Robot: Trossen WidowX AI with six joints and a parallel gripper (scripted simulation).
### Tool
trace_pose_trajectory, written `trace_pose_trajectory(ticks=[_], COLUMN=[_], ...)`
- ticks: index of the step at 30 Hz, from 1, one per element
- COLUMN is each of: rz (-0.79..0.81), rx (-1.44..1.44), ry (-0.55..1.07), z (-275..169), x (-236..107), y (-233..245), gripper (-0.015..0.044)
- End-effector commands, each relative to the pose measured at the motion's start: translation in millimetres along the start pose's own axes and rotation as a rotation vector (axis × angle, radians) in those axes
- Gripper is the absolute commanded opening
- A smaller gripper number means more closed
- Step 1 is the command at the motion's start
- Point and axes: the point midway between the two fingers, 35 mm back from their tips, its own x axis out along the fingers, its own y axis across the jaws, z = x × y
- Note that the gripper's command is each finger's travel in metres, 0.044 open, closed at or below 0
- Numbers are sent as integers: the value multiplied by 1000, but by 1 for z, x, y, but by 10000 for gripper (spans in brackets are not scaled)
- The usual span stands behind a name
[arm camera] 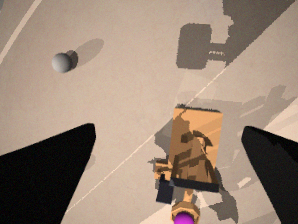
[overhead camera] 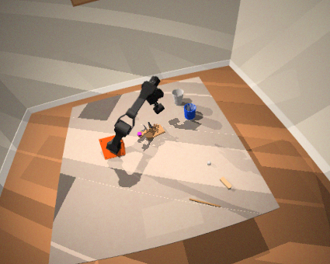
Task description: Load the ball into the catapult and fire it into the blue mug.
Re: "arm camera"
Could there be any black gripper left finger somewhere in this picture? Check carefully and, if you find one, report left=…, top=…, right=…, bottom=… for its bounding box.
left=0, top=123, right=97, bottom=224

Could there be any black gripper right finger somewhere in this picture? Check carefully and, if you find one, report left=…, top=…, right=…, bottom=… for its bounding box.
left=242, top=127, right=298, bottom=224

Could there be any magenta ball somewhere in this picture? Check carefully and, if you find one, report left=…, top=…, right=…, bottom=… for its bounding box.
left=174, top=212, right=194, bottom=224

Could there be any grey ball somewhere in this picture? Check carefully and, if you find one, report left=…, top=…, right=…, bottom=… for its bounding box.
left=52, top=52, right=73, bottom=73

